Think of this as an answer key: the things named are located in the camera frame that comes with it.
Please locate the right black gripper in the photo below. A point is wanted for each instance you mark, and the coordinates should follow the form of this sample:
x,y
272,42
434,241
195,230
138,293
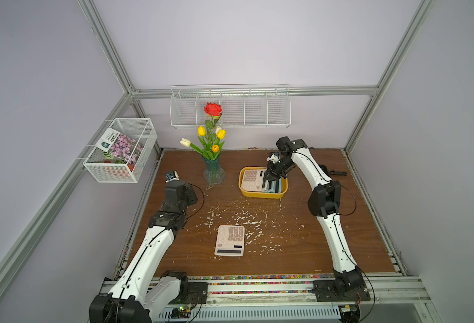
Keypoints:
x,y
273,171

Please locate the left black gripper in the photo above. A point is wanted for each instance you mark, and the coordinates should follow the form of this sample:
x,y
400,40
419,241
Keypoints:
x,y
190,194

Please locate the pink calculator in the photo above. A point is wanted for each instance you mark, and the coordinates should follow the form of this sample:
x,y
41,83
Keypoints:
x,y
230,241
252,180

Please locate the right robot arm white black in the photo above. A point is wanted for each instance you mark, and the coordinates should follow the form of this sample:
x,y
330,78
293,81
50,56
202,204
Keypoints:
x,y
324,203

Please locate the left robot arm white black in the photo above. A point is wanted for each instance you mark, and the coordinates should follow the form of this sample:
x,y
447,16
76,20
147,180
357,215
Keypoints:
x,y
131,299

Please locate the yellow plastic storage box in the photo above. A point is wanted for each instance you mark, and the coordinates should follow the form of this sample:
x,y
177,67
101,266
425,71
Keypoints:
x,y
263,194

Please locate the blue glass vase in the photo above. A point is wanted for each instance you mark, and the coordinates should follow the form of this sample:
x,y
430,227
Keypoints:
x,y
214,173

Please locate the artificial flower bouquet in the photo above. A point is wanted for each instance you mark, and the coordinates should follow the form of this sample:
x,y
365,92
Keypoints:
x,y
211,135

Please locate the purple flower pot with card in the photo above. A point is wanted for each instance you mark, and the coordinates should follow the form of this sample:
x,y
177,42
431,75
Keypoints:
x,y
118,148

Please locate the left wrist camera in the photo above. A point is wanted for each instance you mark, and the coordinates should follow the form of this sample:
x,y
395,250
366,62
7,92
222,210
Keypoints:
x,y
171,176

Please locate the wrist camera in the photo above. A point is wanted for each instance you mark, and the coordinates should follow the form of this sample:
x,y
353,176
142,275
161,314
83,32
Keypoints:
x,y
171,176
274,158

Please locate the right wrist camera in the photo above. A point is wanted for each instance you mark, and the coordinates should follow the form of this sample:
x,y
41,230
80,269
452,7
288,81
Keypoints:
x,y
274,158

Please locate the white mesh wall basket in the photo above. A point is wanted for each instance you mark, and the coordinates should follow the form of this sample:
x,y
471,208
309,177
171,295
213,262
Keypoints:
x,y
140,129

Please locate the white wire wall shelf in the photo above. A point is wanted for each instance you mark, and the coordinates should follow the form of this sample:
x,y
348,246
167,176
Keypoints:
x,y
242,105

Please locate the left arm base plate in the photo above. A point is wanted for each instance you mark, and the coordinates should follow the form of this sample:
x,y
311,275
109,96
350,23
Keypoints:
x,y
192,293

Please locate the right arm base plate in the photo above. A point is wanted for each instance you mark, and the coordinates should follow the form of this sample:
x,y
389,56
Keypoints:
x,y
337,290

